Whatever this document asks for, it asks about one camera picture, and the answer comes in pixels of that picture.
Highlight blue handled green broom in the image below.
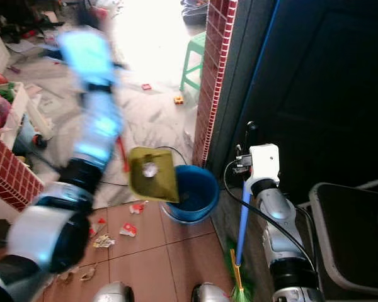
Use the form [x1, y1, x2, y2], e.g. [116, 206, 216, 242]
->
[228, 181, 254, 302]

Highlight blue plastic bucket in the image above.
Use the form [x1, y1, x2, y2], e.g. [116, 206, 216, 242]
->
[161, 165, 220, 225]

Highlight dark door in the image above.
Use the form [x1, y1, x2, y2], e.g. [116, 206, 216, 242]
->
[211, 0, 378, 197]

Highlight olive green dustpan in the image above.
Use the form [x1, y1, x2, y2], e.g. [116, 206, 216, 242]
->
[128, 147, 181, 204]

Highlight green plastic stool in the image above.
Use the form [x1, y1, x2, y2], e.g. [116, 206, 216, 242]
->
[180, 31, 209, 95]

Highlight red white litter wrapper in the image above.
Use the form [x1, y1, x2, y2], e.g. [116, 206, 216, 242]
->
[120, 223, 138, 238]
[130, 201, 149, 216]

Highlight silver right robot leg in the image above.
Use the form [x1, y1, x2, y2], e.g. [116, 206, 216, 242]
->
[192, 283, 231, 302]

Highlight silver robot leg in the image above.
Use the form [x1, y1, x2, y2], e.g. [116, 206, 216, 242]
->
[192, 283, 231, 302]
[93, 282, 130, 302]

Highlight dark grey bin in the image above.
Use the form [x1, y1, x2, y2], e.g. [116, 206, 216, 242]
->
[309, 182, 378, 300]

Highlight person in grey clothes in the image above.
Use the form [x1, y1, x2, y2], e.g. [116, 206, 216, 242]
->
[180, 0, 210, 26]

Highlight blue plastic jug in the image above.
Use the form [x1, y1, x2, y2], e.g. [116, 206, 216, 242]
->
[18, 116, 48, 158]

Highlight crumpled pale paper scrap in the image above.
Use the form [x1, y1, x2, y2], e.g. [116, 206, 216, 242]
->
[93, 234, 115, 249]

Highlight silver left robot leg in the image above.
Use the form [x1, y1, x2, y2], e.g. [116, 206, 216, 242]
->
[93, 282, 130, 302]

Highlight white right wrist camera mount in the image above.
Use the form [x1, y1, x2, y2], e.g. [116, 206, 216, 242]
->
[243, 143, 280, 193]

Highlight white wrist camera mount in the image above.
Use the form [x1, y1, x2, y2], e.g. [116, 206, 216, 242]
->
[243, 143, 280, 193]
[57, 30, 115, 87]

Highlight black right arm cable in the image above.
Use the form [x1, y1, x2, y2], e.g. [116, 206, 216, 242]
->
[223, 160, 311, 268]

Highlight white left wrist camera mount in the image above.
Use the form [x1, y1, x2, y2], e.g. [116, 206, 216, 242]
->
[57, 30, 115, 87]

